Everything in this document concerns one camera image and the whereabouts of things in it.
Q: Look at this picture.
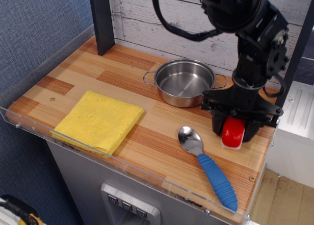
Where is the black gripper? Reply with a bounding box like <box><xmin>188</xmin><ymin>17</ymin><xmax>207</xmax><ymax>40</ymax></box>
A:
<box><xmin>201</xmin><ymin>85</ymin><xmax>284</xmax><ymax>142</ymax></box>

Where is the red and white toy sushi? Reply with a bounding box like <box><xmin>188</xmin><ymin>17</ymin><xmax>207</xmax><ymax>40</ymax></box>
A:
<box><xmin>222</xmin><ymin>117</ymin><xmax>245</xmax><ymax>150</ymax></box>

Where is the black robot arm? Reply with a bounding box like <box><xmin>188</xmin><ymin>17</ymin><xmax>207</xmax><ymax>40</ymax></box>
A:
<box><xmin>200</xmin><ymin>0</ymin><xmax>288</xmax><ymax>142</ymax></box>

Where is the yellow and black corner object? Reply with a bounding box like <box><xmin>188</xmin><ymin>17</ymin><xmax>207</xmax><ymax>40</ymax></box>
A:
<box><xmin>0</xmin><ymin>195</ymin><xmax>44</xmax><ymax>225</ymax></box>

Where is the white side unit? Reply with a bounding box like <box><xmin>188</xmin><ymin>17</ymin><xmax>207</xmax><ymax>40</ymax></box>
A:
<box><xmin>266</xmin><ymin>81</ymin><xmax>314</xmax><ymax>188</ymax></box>

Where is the small steel pot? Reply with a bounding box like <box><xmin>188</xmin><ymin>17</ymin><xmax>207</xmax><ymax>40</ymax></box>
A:
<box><xmin>143</xmin><ymin>58</ymin><xmax>228</xmax><ymax>108</ymax></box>

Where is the yellow folded cloth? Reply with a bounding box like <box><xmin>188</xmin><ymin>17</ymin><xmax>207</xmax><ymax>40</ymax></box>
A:
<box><xmin>51</xmin><ymin>91</ymin><xmax>144</xmax><ymax>158</ymax></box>

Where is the grey cabinet with dispenser panel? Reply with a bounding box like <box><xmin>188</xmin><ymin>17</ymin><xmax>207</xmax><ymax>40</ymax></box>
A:
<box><xmin>46</xmin><ymin>139</ymin><xmax>229</xmax><ymax>225</ymax></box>

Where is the clear acrylic table guard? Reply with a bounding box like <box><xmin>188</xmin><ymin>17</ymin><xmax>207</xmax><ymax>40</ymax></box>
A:
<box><xmin>0</xmin><ymin>27</ymin><xmax>274</xmax><ymax>225</ymax></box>

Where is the dark right upright post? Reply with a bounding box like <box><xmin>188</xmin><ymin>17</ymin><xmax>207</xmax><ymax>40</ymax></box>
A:
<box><xmin>273</xmin><ymin>0</ymin><xmax>314</xmax><ymax>111</ymax></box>

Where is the dark upright post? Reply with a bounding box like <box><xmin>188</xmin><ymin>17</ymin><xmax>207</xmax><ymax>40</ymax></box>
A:
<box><xmin>273</xmin><ymin>0</ymin><xmax>314</xmax><ymax>111</ymax></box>
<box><xmin>90</xmin><ymin>0</ymin><xmax>115</xmax><ymax>56</ymax></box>

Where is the spoon with blue handle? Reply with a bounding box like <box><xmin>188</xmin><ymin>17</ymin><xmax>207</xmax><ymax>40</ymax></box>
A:
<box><xmin>178</xmin><ymin>126</ymin><xmax>238</xmax><ymax>212</ymax></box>

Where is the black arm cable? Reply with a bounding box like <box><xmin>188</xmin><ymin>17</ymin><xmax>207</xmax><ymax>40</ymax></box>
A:
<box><xmin>151</xmin><ymin>0</ymin><xmax>221</xmax><ymax>42</ymax></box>

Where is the dark left upright post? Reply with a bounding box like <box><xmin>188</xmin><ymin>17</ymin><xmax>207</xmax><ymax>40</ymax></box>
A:
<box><xmin>90</xmin><ymin>0</ymin><xmax>115</xmax><ymax>56</ymax></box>

